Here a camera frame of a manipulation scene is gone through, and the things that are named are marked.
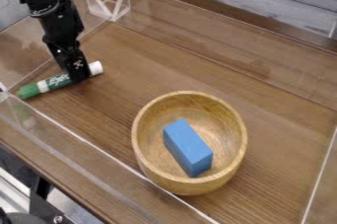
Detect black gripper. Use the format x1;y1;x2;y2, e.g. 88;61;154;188
28;0;91;83

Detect green Expo marker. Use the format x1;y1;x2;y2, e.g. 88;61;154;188
16;60;106;101

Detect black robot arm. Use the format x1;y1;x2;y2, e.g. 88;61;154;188
20;0;91;82

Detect brown wooden bowl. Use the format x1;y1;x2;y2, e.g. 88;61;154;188
132;91;248;195

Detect blue rectangular block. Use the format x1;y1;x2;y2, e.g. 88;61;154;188
164;118;214;178

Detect clear acrylic tray walls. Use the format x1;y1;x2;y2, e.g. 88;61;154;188
0;0;337;224

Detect black metal table bracket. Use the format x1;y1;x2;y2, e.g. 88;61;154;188
30;178;75;224

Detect black cable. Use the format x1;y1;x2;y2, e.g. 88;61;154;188
0;207;11;224

